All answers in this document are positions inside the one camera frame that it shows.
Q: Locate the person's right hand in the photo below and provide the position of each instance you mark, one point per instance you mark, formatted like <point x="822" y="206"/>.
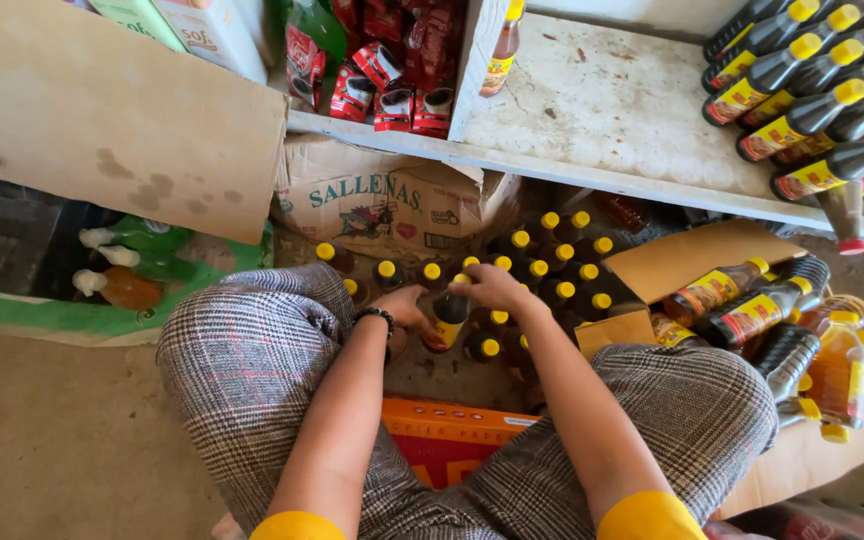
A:
<point x="501" y="289"/>

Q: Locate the person's left hand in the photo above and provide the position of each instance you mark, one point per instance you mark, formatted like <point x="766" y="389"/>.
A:
<point x="400" y="305"/>

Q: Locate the person's left fingers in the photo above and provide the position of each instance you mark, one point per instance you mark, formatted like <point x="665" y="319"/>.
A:
<point x="423" y="319"/>

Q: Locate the person's right fingers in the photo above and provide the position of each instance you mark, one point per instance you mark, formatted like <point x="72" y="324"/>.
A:
<point x="469" y="276"/>

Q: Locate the dark sauce bottle yellow label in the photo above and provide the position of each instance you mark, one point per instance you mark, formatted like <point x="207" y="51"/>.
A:
<point x="448" y="319"/>

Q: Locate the orange paper carton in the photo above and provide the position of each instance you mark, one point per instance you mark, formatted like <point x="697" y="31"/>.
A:
<point x="439" y="439"/>

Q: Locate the printed brown cardboard carton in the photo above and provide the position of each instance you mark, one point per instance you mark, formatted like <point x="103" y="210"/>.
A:
<point x="372" y="202"/>

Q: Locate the group of standing yellow-capped bottles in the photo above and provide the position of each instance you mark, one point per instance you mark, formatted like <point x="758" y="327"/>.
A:
<point x="589" y="301"/>

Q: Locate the person's plaid trousers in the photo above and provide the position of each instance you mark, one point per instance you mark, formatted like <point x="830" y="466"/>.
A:
<point x="252" y="360"/>

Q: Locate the heap of red coffee packets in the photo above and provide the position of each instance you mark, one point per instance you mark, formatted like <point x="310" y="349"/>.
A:
<point x="394" y="105"/>

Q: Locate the brown sauce bottle yellow label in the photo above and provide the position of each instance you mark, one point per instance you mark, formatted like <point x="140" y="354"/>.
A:
<point x="670" y="331"/>
<point x="709" y="290"/>

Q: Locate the amber bottle with yellow cap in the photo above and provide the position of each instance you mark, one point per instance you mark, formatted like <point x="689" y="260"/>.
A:
<point x="502" y="52"/>

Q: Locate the plain brown cardboard carton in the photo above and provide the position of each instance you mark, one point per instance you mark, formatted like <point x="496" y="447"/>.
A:
<point x="694" y="251"/>

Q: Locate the white shelf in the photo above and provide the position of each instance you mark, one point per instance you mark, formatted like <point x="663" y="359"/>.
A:
<point x="612" y="97"/>

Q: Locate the person's left yellow sleeve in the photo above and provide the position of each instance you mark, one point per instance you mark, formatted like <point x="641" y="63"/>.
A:
<point x="297" y="527"/>

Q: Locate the person's yellow sleeve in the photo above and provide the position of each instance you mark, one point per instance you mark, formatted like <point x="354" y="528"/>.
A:
<point x="297" y="527"/>
<point x="649" y="517"/>

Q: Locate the green spray bottle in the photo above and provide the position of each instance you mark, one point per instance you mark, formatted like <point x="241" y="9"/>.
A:
<point x="143" y="231"/>
<point x="154" y="264"/>

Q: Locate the dark sauce bottle red label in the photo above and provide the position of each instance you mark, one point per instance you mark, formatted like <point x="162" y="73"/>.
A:
<point x="754" y="313"/>

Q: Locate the orange spray bottle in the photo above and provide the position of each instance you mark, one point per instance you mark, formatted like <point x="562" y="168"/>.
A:
<point x="128" y="289"/>

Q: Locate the person's right yellow sleeve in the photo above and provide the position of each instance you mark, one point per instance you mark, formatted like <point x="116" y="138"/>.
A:
<point x="649" y="517"/>

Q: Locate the ribbed dark bottle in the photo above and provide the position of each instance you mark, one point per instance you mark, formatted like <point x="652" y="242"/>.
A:
<point x="807" y="274"/>
<point x="786" y="360"/>

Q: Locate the row of lying dark bottles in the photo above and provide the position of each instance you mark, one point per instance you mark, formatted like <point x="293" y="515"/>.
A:
<point x="769" y="71"/>

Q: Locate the brown bottle with red cap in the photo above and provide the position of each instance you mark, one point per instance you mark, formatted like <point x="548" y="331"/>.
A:
<point x="843" y="214"/>

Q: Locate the orange liquid bottle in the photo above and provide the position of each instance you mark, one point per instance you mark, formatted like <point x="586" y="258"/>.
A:
<point x="837" y="371"/>

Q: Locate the green and brown cardboard carton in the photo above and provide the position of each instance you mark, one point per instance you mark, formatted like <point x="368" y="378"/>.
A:
<point x="102" y="97"/>

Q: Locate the green and white carton pack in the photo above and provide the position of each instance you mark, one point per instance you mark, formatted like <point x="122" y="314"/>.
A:
<point x="136" y="19"/>

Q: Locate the red wrapped pack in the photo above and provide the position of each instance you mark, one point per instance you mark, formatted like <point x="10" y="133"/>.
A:
<point x="814" y="525"/>

